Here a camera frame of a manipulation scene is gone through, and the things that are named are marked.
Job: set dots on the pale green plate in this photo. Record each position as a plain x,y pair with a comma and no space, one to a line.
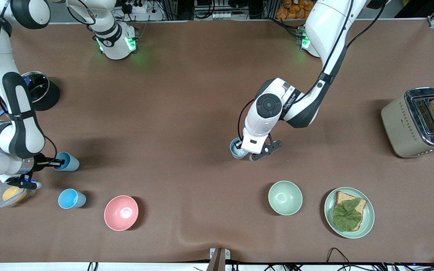
367,222

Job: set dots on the yellow round food item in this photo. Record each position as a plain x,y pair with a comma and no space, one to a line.
13,194

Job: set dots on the beige and chrome toaster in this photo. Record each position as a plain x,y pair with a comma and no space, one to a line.
401,128

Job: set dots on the pink bowl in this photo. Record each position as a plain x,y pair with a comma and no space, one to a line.
121,212

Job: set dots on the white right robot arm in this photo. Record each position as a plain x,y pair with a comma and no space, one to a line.
17,124

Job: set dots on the light blue plastic cup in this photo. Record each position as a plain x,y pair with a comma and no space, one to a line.
70,198
235,152
70,162

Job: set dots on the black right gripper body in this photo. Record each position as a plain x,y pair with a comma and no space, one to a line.
40,161

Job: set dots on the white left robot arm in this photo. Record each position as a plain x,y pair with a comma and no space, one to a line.
326,30

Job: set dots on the glass pot lid blue knob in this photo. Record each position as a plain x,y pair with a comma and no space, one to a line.
38,84

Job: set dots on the white power strip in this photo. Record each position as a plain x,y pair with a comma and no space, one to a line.
139,7

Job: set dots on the pile of orange packets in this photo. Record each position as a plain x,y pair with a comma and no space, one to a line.
294,8

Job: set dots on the green lettuce leaf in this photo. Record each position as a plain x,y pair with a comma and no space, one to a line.
347,214

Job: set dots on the pale green bowl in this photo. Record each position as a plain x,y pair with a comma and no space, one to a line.
285,197

